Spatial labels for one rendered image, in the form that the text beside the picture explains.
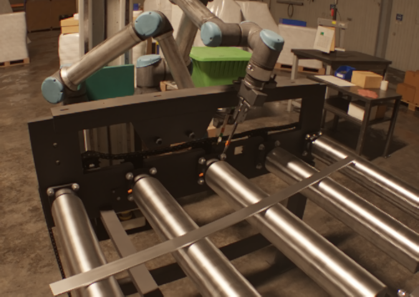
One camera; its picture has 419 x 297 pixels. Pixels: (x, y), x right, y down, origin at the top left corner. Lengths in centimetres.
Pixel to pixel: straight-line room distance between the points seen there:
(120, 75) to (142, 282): 145
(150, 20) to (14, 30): 766
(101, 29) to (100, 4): 16
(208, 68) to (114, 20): 179
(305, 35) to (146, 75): 619
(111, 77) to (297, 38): 621
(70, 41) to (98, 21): 244
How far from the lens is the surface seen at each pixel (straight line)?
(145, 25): 156
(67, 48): 461
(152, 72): 205
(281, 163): 141
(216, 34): 118
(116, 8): 218
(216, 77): 382
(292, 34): 793
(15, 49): 912
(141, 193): 115
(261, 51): 116
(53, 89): 178
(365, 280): 91
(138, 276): 101
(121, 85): 217
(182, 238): 92
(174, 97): 120
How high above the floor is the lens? 152
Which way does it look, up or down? 24 degrees down
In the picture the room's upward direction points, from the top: 3 degrees clockwise
